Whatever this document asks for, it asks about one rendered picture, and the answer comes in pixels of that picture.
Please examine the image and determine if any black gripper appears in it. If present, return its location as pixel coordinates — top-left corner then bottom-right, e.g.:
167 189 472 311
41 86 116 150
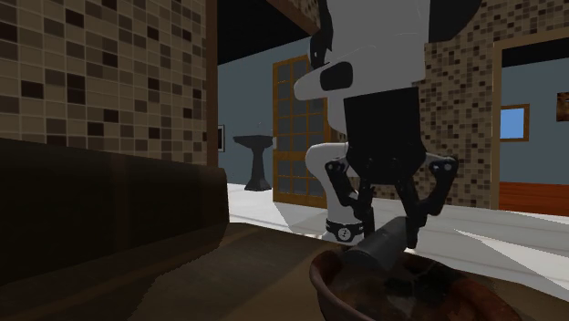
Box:
324 86 460 250

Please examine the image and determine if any dark grey cylinder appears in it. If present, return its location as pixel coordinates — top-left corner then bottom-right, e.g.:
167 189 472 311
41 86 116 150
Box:
343 216 409 269

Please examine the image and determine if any wooden glass-paned door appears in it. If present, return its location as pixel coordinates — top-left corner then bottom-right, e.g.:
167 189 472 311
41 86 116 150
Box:
272 55 334 210

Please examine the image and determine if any wooden framed window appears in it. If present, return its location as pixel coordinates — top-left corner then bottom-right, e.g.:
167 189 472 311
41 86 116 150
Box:
499 103 532 143

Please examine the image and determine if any brown bowl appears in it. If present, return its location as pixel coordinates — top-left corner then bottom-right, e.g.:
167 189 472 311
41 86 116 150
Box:
309 247 526 321

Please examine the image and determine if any dark brown sofa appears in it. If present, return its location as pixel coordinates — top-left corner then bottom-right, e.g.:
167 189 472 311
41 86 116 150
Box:
0 137 231 286

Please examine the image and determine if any black pedestal sink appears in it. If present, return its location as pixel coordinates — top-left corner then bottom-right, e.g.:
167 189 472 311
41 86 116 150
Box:
233 134 274 192

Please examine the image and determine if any brown wall picture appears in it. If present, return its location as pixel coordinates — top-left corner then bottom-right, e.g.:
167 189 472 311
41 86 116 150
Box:
555 91 569 123

